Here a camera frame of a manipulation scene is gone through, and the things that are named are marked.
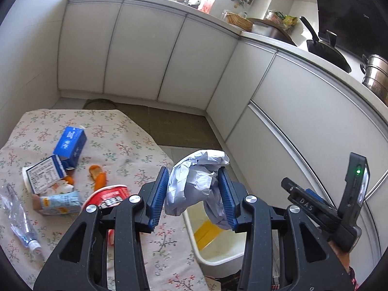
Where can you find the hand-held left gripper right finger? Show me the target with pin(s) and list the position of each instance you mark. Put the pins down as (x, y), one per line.
(226, 197)

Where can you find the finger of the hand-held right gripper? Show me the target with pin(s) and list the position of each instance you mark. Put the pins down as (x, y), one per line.
(303, 200)

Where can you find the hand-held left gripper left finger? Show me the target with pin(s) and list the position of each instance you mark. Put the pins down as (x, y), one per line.
(159, 194)

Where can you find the white paper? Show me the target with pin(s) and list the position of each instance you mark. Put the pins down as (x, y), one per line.
(191, 182)

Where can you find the white plastic trash bin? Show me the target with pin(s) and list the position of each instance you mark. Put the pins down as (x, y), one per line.
(215, 251)

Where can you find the blue milk carton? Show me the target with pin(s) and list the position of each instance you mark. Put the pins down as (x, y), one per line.
(70, 142)

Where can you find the blue carton with white label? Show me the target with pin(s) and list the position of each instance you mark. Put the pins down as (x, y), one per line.
(45, 174)

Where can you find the white paper cup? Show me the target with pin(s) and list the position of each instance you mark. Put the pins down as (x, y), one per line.
(26, 179)

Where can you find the person's right forearm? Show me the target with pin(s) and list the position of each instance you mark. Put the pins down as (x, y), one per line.
(342, 259)

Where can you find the yellow wrapper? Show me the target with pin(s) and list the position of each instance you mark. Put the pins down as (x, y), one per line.
(206, 232)

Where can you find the red instant rice cup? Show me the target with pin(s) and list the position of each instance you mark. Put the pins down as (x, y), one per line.
(112, 192)

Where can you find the floral tablecloth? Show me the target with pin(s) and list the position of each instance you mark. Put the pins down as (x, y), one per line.
(121, 145)

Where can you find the long orange peel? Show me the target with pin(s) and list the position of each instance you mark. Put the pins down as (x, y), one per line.
(98, 177)

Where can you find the brown floor mat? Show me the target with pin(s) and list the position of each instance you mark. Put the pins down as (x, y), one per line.
(175, 127)

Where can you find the plaid clothing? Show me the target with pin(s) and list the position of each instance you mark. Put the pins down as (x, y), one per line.
(230, 283)

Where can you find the small orange peel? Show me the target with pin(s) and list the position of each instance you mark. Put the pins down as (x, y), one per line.
(70, 180)

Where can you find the white kitchen cabinet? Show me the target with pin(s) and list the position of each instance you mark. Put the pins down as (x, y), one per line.
(303, 103)
(136, 51)

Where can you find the dark round object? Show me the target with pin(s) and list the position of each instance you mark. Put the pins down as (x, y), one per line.
(100, 103)

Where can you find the stainless steel pot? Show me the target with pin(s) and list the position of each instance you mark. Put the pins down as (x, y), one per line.
(376, 75)

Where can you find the black frying pan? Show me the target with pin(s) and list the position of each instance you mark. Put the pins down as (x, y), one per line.
(327, 54)

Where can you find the clear plastic bottle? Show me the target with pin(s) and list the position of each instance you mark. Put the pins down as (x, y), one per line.
(16, 215)

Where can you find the stainless steel basin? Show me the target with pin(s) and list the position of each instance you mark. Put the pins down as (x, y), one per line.
(269, 31)

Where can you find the wicker basket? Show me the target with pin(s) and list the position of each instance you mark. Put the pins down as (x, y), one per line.
(239, 21)

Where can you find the yellow green food packet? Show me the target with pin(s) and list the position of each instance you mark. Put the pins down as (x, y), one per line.
(286, 21)

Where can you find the black range hood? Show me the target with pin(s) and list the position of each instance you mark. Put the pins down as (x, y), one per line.
(357, 9)

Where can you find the red labelled bottle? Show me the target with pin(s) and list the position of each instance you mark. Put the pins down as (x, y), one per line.
(207, 4)

